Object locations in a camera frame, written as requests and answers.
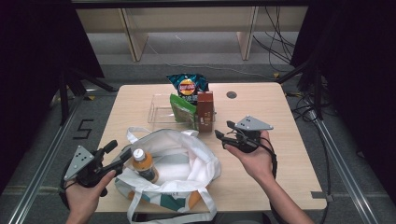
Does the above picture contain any black curtain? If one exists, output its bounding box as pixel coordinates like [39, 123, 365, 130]
[289, 0, 396, 197]
[0, 0, 106, 188]

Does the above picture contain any black metal stand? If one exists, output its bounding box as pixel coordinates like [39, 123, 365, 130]
[59, 66, 118, 125]
[275, 59, 325, 120]

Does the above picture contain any person's right hand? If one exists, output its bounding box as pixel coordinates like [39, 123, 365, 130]
[224, 130, 276, 185]

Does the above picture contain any grey tape strip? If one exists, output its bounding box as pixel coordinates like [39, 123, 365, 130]
[310, 190, 334, 202]

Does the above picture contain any long beige desk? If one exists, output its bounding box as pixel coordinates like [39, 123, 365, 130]
[76, 6, 309, 63]

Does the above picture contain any green snack packet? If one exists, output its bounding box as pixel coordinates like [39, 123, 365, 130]
[169, 92, 199, 130]

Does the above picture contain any blue chip bag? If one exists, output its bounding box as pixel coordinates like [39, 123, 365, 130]
[165, 73, 209, 105]

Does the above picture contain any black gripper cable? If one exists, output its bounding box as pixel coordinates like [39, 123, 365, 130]
[257, 143, 283, 224]
[58, 180, 78, 210]

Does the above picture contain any white tote bag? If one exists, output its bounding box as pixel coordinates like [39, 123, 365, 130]
[113, 125, 222, 224]

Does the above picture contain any orange drink bottle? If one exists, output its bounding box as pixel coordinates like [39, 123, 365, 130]
[132, 147, 160, 185]

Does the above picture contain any black socket cable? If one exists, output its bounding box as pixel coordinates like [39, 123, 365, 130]
[251, 6, 297, 73]

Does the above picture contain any bundle of black floor cables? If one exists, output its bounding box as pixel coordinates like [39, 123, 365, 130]
[286, 91, 332, 224]

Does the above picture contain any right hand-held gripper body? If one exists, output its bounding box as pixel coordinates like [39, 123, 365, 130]
[222, 115, 275, 154]

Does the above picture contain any clear plastic bin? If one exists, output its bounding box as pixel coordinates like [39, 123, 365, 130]
[147, 92, 218, 125]

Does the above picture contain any metal floor rail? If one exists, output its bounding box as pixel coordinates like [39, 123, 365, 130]
[7, 92, 85, 224]
[306, 111, 379, 224]

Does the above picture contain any person's left hand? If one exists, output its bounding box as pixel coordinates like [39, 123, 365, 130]
[64, 171, 117, 217]

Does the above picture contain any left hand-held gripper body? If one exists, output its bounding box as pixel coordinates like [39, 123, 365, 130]
[64, 145, 125, 189]

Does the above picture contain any brown carton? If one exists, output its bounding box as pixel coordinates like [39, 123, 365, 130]
[195, 91, 216, 133]

